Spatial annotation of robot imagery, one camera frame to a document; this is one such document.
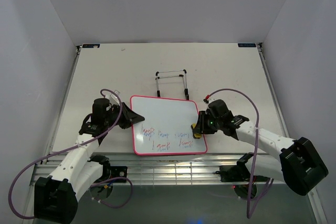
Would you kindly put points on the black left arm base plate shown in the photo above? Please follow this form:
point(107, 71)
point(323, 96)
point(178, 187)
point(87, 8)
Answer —
point(118, 171)

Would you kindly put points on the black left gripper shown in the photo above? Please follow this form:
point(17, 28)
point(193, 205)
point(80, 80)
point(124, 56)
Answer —
point(124, 115)

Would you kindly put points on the pink framed whiteboard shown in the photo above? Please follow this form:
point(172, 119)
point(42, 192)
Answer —
point(166, 129)

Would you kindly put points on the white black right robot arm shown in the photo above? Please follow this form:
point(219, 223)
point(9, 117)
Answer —
point(294, 162)

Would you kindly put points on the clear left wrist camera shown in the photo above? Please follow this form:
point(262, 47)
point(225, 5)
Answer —
point(114, 98)

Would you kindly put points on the yellow bone shaped eraser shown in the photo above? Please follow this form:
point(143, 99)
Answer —
point(196, 132)

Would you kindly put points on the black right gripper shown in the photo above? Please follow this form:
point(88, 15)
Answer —
point(202, 124)

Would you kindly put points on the blue corner label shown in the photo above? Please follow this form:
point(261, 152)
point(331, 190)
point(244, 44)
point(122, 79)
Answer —
point(90, 45)
point(246, 45)

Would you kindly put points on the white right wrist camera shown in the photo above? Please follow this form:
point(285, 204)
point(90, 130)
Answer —
point(208, 99)

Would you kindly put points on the blue left corner label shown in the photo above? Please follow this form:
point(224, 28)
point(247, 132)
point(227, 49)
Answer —
point(90, 45)

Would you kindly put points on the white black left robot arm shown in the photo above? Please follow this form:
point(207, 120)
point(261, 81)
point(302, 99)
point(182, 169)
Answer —
point(56, 197)

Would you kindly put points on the aluminium table frame rails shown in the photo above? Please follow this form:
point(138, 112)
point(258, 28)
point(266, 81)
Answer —
point(224, 71)

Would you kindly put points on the blue right corner label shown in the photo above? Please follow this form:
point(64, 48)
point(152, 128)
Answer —
point(246, 45)

